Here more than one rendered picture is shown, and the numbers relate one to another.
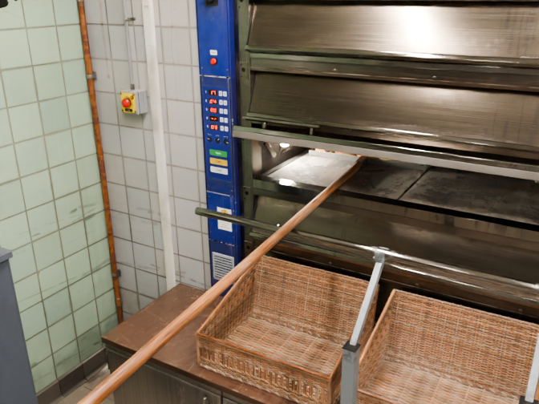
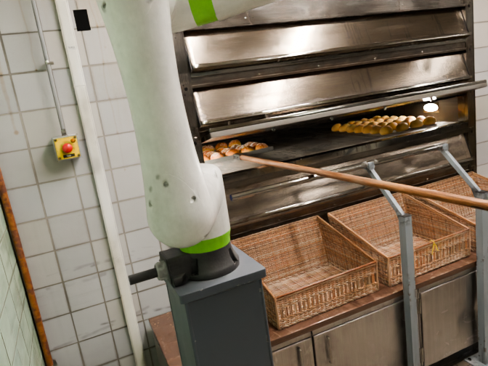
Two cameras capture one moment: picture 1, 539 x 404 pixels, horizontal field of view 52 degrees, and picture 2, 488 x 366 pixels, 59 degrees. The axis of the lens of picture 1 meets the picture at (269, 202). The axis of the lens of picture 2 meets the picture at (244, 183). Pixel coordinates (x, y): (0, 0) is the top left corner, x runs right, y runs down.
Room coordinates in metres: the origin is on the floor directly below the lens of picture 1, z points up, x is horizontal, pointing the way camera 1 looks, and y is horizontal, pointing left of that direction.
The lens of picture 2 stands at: (0.81, 1.61, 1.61)
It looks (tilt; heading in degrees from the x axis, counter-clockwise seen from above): 13 degrees down; 308
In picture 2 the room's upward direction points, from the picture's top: 8 degrees counter-clockwise
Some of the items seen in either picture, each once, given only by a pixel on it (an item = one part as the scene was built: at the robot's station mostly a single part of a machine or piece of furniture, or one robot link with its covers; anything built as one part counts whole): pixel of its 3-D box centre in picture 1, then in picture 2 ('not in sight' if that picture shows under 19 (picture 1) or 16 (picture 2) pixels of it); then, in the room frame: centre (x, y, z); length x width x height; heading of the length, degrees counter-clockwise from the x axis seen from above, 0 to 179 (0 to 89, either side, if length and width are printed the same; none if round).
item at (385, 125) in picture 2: not in sight; (381, 123); (1.85, -1.43, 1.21); 0.61 x 0.48 x 0.06; 149
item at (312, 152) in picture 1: (376, 149); (223, 154); (2.59, -0.52, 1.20); 0.55 x 0.36 x 0.03; 63
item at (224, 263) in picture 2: not in sight; (184, 261); (1.51, 0.97, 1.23); 0.26 x 0.15 x 0.06; 60
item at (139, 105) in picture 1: (133, 101); (67, 147); (2.50, 0.60, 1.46); 0.10 x 0.07 x 0.10; 59
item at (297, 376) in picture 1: (289, 324); (301, 264); (1.83, -0.07, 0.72); 0.56 x 0.49 x 0.28; 61
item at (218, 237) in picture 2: not in sight; (197, 206); (1.48, 0.93, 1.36); 0.16 x 0.13 x 0.19; 122
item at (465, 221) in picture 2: not in sight; (475, 207); (1.22, -1.11, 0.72); 0.56 x 0.49 x 0.28; 61
